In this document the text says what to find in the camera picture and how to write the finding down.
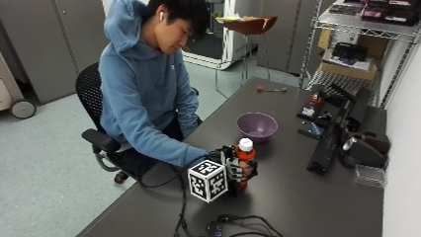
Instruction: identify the black bag on shelf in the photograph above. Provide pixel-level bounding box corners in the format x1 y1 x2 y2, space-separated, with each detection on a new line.
331 41 370 65

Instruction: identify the metal wire shelf rack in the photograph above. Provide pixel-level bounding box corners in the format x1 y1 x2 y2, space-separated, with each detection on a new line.
299 0 421 110

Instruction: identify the brown bar stool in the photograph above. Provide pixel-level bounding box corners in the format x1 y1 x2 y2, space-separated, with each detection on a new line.
214 14 279 99

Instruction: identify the black office chair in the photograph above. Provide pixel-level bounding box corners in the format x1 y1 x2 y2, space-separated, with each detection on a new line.
74 61 203 185

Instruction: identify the black rounded device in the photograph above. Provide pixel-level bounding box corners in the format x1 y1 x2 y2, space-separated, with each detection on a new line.
339 131 392 170

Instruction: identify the black keyboard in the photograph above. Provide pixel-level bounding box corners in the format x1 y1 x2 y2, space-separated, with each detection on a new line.
306 126 342 176

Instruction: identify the the person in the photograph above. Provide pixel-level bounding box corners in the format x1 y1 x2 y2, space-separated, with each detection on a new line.
97 0 214 181

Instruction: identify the orange bottle with white cap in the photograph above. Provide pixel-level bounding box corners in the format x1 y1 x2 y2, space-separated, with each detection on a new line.
234 137 259 191

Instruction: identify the clear plastic box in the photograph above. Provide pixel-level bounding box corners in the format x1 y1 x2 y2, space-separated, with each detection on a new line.
355 163 388 190

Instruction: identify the red-tipped small tool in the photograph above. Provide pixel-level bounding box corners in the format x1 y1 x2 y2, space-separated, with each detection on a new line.
256 86 288 94

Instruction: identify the black glove cable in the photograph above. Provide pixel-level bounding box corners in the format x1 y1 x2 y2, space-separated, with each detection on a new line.
131 157 212 237

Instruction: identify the black tool stand with parts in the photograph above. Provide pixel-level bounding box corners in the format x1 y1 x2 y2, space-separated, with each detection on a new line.
296 83 372 132

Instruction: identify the purple bowl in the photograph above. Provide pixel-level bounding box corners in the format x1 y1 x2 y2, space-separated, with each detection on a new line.
236 112 279 144

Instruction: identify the small blue-black device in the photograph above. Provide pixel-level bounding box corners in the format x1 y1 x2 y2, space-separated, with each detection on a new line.
298 121 327 140

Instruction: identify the cart wheel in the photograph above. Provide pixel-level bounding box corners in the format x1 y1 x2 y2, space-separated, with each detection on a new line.
10 99 39 119

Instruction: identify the grey cabinet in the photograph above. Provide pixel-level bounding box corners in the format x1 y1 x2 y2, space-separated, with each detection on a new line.
0 0 111 105

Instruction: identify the white marker cube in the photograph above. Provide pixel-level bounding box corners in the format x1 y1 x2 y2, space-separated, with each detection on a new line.
187 159 231 203

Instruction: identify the cardboard box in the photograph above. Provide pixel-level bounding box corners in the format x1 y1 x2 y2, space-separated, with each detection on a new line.
319 48 379 82

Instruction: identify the black hub box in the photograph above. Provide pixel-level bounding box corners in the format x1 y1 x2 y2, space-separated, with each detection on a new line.
206 213 284 237

